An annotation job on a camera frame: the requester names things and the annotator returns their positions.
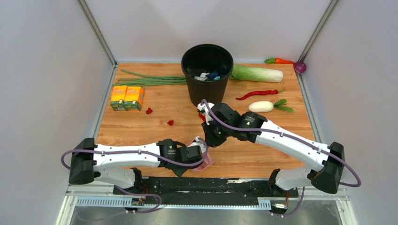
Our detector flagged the black trash bin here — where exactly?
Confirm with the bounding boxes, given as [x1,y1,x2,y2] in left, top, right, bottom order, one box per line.
[181,44,234,106]

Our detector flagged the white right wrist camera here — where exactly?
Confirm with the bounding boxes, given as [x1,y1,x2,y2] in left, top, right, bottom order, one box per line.
[197,103,214,124]

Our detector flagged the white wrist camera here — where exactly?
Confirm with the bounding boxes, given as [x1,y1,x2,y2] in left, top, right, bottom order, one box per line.
[197,103,214,124]
[193,136,207,154]

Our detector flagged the white toy radish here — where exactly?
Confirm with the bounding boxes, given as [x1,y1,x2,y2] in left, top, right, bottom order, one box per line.
[248,99,294,113]

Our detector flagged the purple toy onion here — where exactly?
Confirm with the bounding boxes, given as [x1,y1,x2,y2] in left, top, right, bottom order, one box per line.
[293,61,307,74]

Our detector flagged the toy napa cabbage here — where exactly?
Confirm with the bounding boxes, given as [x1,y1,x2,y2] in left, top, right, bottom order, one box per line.
[230,64,283,83]

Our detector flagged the pink plastic dustpan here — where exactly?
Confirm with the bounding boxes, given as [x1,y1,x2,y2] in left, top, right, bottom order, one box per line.
[187,142,214,173]

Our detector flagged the red toy chili pepper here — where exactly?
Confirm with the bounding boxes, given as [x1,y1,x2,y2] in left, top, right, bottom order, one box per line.
[236,88,285,101]

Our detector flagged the toy carrot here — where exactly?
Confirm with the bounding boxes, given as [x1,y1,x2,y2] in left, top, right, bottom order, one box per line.
[264,58,295,65]

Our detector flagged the orange juice box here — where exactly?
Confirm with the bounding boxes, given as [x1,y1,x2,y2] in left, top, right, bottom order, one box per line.
[110,85,128,111]
[124,86,145,111]

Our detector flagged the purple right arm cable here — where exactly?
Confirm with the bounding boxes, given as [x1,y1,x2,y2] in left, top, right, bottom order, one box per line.
[200,99,362,218]

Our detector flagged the green toy scallions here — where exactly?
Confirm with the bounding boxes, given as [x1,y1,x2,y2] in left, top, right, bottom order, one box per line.
[114,69,187,87]

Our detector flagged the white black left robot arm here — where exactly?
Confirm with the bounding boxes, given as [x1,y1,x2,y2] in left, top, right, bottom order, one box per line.
[61,136,208,195]

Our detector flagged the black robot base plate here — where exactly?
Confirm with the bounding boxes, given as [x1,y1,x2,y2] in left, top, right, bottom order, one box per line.
[127,177,299,206]

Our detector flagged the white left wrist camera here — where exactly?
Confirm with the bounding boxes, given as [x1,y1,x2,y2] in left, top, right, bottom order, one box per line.
[193,136,207,154]

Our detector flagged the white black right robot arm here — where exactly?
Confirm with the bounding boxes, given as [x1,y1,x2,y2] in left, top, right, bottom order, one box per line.
[197,103,344,196]

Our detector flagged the crumpled scraps inside bin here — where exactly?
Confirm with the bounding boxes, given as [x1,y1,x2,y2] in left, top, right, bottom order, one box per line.
[194,71,221,81]

